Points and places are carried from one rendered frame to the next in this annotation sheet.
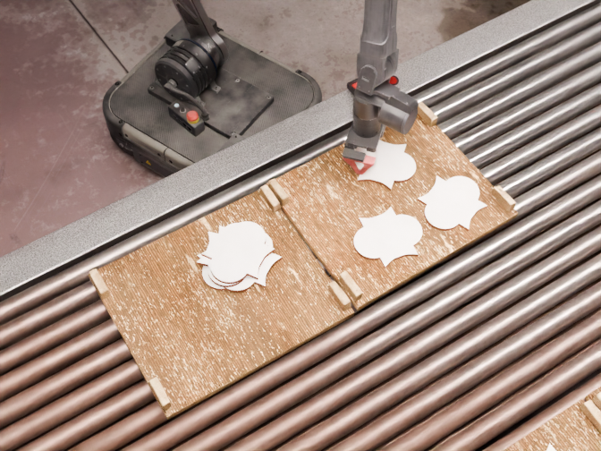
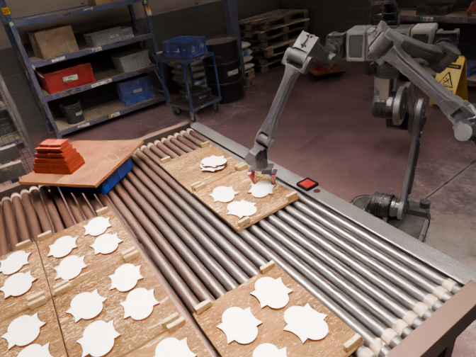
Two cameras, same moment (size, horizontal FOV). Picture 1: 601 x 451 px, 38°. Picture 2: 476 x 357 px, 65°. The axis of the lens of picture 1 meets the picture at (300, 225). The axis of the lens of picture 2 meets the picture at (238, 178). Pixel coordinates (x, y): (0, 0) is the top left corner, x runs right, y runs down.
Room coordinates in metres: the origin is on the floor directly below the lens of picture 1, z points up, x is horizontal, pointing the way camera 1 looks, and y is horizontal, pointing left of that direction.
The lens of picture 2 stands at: (1.12, -1.69, 1.92)
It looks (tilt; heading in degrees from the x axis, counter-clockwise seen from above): 31 degrees down; 93
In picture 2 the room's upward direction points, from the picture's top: 9 degrees counter-clockwise
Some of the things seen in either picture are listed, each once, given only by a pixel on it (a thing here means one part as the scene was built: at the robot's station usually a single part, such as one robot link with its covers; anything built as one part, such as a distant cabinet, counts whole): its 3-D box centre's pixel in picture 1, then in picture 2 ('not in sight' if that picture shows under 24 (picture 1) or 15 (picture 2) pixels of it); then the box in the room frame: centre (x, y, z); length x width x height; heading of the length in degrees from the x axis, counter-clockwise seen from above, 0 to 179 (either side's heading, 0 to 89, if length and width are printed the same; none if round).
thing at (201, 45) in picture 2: not in sight; (184, 47); (0.38, 3.53, 0.96); 0.50 x 0.38 x 0.21; 141
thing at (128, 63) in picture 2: not in sight; (131, 60); (-0.57, 4.20, 0.76); 0.50 x 0.36 x 0.24; 42
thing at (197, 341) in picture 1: (219, 294); (201, 166); (0.82, 0.16, 0.93); 0.41 x 0.35 x 0.02; 122
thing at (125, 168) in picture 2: not in sight; (95, 171); (0.21, 0.18, 0.97); 0.31 x 0.31 x 0.10; 72
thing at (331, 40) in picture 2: not in sight; (332, 49); (1.58, 0.25, 1.45); 0.09 x 0.08 x 0.12; 146
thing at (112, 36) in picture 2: not in sight; (109, 36); (-0.75, 4.07, 1.16); 0.60 x 0.40 x 0.15; 38
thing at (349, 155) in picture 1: (361, 155); (256, 176); (1.12, -0.13, 0.99); 0.07 x 0.07 x 0.09; 73
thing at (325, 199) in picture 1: (390, 200); (244, 195); (1.05, -0.19, 0.93); 0.41 x 0.35 x 0.02; 123
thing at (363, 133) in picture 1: (367, 121); (261, 162); (1.15, -0.14, 1.06); 0.10 x 0.07 x 0.07; 163
